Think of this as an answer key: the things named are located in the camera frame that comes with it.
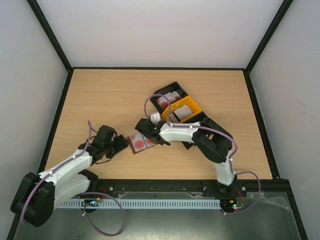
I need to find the yellow middle tray compartment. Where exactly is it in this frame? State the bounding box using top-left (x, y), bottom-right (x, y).
top-left (161, 96), bottom-right (202, 123)

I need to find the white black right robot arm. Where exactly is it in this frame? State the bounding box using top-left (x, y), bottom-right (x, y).
top-left (135, 117), bottom-right (237, 196)

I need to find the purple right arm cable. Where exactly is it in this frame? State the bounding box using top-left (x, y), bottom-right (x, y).
top-left (144, 94), bottom-right (262, 216)

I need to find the black left tray compartment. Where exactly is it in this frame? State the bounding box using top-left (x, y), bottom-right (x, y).
top-left (150, 81), bottom-right (188, 114)

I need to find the black metal cage frame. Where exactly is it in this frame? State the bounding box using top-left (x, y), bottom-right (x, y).
top-left (6, 0), bottom-right (309, 240)

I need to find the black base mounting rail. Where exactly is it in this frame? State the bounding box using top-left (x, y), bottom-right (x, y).
top-left (68, 178), bottom-right (248, 198)

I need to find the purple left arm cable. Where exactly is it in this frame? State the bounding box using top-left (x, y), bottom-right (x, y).
top-left (19, 120), bottom-right (126, 236)

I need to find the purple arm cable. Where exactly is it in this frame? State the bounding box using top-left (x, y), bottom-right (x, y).
top-left (19, 120), bottom-right (126, 236)
top-left (144, 94), bottom-right (262, 216)

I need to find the red white card stack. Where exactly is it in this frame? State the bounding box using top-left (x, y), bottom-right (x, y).
top-left (156, 91), bottom-right (181, 109)

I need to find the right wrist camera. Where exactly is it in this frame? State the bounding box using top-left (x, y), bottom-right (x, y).
top-left (150, 112), bottom-right (162, 125)

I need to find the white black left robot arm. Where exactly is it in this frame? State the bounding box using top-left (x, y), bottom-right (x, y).
top-left (10, 125), bottom-right (129, 227)

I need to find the black tray compartment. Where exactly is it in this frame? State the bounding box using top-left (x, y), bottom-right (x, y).
top-left (150, 81), bottom-right (188, 114)
top-left (182, 111), bottom-right (208, 150)

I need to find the brown leather card holder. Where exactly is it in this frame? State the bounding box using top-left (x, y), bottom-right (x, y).
top-left (127, 132), bottom-right (156, 155)

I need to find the black right tray compartment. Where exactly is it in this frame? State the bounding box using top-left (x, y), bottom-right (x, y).
top-left (182, 111), bottom-right (208, 150)

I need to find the light blue slotted cable duct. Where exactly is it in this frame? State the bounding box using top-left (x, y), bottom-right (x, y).
top-left (58, 198), bottom-right (221, 210)

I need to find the red white credit card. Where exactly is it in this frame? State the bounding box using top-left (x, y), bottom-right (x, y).
top-left (129, 133), bottom-right (142, 142)
top-left (132, 139), bottom-right (146, 152)

